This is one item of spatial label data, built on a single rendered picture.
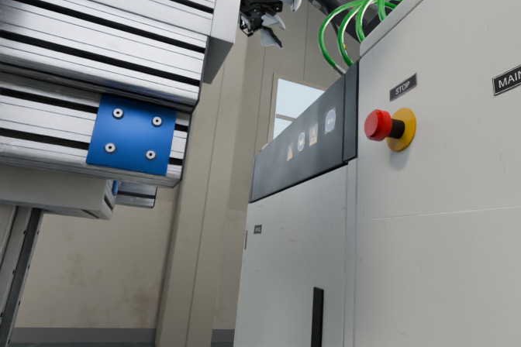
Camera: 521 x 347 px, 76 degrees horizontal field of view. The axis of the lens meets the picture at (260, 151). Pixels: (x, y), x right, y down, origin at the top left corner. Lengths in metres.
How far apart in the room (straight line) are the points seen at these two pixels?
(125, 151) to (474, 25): 0.38
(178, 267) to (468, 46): 2.04
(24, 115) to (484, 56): 0.46
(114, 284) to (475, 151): 2.33
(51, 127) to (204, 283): 1.92
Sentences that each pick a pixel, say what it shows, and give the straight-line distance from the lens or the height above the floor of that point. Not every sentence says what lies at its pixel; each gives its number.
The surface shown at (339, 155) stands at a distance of 0.55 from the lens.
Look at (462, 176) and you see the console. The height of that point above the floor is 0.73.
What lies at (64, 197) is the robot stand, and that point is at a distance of 0.52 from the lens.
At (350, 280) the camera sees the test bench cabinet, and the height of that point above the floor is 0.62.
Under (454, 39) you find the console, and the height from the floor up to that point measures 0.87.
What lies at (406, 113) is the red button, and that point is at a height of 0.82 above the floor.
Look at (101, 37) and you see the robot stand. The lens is 0.43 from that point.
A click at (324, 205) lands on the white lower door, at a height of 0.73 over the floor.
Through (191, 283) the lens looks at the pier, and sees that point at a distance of 2.26.
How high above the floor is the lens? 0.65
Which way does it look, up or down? 16 degrees up
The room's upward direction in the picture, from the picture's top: 6 degrees clockwise
